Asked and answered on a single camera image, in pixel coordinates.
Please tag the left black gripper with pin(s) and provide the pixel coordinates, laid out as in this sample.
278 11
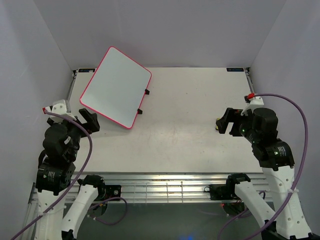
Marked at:
92 124

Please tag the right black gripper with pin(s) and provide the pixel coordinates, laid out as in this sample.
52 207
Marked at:
231 114

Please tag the yellow whiteboard eraser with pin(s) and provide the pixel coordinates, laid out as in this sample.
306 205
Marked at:
216 124

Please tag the pink framed whiteboard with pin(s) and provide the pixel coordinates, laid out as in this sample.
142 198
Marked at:
117 88

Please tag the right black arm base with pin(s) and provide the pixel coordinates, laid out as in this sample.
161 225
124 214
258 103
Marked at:
219 192

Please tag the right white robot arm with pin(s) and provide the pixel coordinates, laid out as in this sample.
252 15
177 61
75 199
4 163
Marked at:
286 221

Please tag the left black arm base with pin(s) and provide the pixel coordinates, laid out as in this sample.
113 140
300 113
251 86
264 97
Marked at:
110 191

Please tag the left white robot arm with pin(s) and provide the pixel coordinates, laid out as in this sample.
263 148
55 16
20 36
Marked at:
54 176

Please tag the right blue table label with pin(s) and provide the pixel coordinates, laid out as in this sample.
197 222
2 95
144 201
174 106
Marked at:
234 69

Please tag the blue table label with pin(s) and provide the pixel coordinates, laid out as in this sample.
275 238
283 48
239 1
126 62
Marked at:
234 69
86 70

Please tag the left blue table label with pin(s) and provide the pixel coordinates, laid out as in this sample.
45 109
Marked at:
86 70

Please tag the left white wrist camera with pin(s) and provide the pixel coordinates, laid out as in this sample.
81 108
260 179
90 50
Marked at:
60 107

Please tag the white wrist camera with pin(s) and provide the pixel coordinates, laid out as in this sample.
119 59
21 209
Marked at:
60 107
253 102

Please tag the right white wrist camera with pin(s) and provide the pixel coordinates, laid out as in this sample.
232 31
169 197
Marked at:
253 102

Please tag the aluminium rail frame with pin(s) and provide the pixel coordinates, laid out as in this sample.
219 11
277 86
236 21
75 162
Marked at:
164 188

